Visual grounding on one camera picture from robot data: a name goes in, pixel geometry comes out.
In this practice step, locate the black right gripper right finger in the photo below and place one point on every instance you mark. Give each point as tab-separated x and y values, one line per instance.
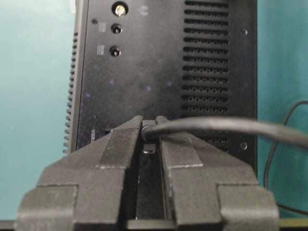
207	189

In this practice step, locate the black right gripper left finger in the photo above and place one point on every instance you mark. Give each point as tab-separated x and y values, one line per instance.
91	189

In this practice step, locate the black PC box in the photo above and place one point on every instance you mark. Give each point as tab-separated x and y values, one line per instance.
162	60

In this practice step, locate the teal table mat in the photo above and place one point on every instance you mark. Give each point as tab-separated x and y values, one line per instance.
35	56

